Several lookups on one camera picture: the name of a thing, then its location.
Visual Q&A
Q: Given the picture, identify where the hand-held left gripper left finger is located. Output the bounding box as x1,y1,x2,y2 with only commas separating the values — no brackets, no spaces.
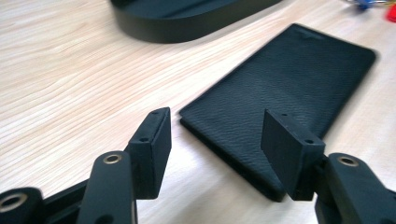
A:
124,106,173,201

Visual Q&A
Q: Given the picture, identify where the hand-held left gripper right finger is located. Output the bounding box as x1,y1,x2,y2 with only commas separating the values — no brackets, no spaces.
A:
260,108,327,202

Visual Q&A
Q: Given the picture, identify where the red key tag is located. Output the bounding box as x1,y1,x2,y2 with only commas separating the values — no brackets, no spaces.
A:
386,4,396,23

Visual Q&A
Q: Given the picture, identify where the black oval tray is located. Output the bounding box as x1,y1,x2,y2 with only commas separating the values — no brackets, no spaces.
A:
108,0,283,44

